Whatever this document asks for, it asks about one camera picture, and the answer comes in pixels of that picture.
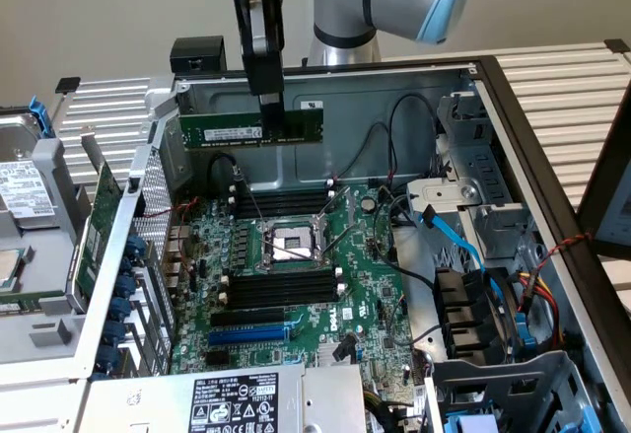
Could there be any yellow red black wire bundle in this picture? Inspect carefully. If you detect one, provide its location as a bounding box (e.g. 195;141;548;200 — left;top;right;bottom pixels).
510;268;566;350

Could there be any green graphics card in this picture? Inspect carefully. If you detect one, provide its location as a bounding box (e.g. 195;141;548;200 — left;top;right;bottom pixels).
65;124;127;312

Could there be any thick black wire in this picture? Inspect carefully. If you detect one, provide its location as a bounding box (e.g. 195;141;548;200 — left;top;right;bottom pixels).
372;183;438;289

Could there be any green RAM stick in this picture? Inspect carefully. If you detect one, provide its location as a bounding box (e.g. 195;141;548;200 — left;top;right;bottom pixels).
0;292;68;316
177;108;325;149

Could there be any silver rear port stack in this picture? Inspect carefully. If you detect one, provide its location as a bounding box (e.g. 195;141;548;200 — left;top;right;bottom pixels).
166;225;192;291

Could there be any blue plastic drive caddy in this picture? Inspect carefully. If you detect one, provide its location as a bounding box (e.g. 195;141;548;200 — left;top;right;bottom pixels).
442;411;500;433

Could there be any small silver heatsink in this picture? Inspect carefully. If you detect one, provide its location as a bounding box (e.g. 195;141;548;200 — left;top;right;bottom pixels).
316;341;359;366

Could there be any thin red wire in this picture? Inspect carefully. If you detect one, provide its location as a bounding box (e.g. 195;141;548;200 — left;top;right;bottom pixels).
146;197;202;222

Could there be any thin metal locking lever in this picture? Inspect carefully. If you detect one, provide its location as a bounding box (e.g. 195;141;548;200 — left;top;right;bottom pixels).
235;166;267;225
322;223;369;259

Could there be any black wire with plug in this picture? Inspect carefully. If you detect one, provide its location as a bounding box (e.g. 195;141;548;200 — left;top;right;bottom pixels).
209;153;246;207

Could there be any blue hard disk carrier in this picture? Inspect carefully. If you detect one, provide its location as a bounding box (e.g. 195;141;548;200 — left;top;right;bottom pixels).
28;95;54;139

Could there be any blue plastic clip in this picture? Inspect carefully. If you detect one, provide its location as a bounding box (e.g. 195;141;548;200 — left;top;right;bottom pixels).
515;312;538;351

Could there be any grey perforated disk cage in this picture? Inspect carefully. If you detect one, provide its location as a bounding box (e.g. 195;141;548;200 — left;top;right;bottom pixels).
423;349;607;433

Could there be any black framed side panel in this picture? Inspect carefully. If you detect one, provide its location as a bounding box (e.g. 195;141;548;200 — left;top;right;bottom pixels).
575;92;631;316

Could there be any silver hard disk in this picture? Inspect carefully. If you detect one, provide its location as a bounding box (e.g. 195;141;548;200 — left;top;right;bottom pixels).
0;111;55;230

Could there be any black plastic connector latch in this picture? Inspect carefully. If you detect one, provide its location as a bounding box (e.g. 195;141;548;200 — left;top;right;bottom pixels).
333;332;357;363

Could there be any red black wire pair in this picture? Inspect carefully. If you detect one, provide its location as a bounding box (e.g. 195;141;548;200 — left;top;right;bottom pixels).
332;120;395;182

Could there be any blue expansion slot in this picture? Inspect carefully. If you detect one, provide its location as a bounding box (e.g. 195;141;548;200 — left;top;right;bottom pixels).
206;325;291;348

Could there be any thin black wire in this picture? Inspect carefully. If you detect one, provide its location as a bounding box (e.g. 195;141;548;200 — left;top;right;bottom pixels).
386;294;435;350

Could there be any silver CPU chip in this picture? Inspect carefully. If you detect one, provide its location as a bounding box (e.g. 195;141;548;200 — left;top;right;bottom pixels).
0;247;25;292

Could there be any grey parts rack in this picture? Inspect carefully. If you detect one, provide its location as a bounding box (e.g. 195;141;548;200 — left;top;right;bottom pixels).
0;134;93;365

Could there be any blue flat data wire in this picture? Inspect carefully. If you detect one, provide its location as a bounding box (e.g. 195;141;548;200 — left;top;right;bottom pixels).
418;204;494;276

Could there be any long black expansion slot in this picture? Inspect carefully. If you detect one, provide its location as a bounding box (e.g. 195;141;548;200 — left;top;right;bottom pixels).
210;307;286;329

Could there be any CPU socket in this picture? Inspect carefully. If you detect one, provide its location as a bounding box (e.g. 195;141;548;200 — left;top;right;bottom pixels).
258;218;329;271

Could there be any metal socket cover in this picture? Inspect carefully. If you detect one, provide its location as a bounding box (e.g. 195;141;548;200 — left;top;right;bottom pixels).
315;184;357;256

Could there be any red black twisted wire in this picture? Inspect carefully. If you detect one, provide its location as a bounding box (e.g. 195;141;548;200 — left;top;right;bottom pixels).
539;232;595;262

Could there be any black box with port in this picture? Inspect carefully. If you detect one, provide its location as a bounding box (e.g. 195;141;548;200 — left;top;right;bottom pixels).
170;36;228;73

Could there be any green Dell motherboard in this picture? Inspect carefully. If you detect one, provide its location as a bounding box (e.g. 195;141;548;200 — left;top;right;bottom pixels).
170;183;418;424

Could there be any silver metal disk bay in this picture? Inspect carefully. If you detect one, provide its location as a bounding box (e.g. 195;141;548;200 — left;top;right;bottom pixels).
436;91;541;276

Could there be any black looped wire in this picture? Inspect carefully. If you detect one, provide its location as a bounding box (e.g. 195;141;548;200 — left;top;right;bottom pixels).
386;93;441;192

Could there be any silver power supply with label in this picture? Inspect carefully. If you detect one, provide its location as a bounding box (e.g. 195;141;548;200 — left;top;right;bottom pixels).
87;363;369;433

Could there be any open grey PC case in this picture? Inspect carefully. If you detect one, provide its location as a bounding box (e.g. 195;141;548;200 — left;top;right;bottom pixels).
73;55;631;433

